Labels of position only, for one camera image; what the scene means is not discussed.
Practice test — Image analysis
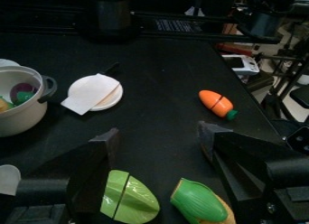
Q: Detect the green toy kiwi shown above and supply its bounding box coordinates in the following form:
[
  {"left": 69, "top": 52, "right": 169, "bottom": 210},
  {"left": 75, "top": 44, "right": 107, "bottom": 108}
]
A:
[{"left": 99, "top": 169, "right": 160, "bottom": 224}]

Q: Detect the white toy cleaver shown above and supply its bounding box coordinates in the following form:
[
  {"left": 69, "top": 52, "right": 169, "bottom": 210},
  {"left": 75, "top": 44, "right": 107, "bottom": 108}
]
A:
[{"left": 60, "top": 62, "right": 121, "bottom": 117}]

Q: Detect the white handheld device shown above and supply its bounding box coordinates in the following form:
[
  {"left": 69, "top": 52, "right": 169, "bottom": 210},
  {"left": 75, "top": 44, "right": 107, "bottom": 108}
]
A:
[{"left": 220, "top": 53, "right": 260, "bottom": 76}]

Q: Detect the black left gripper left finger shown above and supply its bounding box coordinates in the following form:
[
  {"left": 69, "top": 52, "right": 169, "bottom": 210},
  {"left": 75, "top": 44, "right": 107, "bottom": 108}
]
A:
[{"left": 22, "top": 126, "right": 121, "bottom": 215}]

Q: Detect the yellow toy food piece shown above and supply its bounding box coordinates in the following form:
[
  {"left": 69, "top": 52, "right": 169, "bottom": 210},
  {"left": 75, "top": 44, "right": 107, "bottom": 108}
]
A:
[{"left": 0, "top": 96, "right": 14, "bottom": 114}]

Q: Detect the white toy cooking pot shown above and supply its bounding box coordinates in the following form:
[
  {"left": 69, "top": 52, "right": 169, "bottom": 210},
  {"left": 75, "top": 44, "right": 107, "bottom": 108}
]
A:
[{"left": 0, "top": 64, "right": 57, "bottom": 138}]

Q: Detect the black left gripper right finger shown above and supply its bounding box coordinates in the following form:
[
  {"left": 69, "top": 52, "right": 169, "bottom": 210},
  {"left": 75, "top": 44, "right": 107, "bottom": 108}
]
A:
[{"left": 195, "top": 120, "right": 307, "bottom": 204}]

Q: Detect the white round plate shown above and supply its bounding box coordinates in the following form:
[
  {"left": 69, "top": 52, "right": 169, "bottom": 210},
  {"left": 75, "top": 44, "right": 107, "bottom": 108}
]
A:
[{"left": 66, "top": 75, "right": 124, "bottom": 112}]

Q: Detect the orange toy carrot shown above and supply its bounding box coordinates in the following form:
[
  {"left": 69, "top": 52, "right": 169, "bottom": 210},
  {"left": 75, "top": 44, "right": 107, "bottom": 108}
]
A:
[{"left": 198, "top": 89, "right": 239, "bottom": 121}]

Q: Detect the toy corn with green husk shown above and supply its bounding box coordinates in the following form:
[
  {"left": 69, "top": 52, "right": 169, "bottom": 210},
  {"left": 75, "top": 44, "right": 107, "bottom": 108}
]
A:
[{"left": 168, "top": 177, "right": 238, "bottom": 224}]

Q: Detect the white plastic lid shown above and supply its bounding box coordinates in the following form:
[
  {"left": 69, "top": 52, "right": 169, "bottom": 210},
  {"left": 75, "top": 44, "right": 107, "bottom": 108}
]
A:
[{"left": 0, "top": 163, "right": 21, "bottom": 197}]

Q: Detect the black metal stand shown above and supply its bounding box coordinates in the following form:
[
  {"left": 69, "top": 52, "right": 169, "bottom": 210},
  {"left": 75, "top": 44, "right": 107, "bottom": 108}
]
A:
[{"left": 256, "top": 37, "right": 309, "bottom": 120}]

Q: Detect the purple toy eggplant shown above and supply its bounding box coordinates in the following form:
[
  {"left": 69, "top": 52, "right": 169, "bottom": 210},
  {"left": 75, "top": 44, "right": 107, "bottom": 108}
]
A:
[{"left": 8, "top": 82, "right": 38, "bottom": 105}]

